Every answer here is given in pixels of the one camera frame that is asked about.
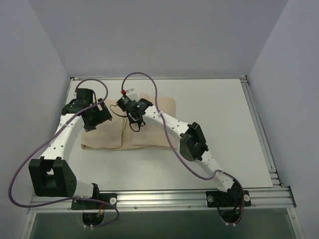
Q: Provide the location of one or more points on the front aluminium rail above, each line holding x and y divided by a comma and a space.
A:
176, 200

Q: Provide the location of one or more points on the back aluminium rail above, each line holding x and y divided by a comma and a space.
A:
139, 76

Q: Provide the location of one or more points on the beige cloth surgical kit roll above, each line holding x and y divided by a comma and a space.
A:
116, 134

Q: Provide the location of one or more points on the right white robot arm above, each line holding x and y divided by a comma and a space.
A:
186, 140

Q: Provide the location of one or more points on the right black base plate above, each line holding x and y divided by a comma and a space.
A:
223, 199

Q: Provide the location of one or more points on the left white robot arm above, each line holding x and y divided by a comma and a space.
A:
50, 174

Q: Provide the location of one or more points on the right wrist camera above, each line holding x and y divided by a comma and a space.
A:
128, 96

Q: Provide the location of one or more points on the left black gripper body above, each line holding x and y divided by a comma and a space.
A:
97, 115

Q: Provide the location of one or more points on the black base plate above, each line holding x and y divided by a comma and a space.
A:
110, 198
223, 199

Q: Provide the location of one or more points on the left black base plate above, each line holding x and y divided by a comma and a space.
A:
110, 198

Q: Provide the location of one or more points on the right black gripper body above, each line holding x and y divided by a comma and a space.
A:
134, 114

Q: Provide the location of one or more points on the aluminium rail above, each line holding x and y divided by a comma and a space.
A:
139, 76
176, 200

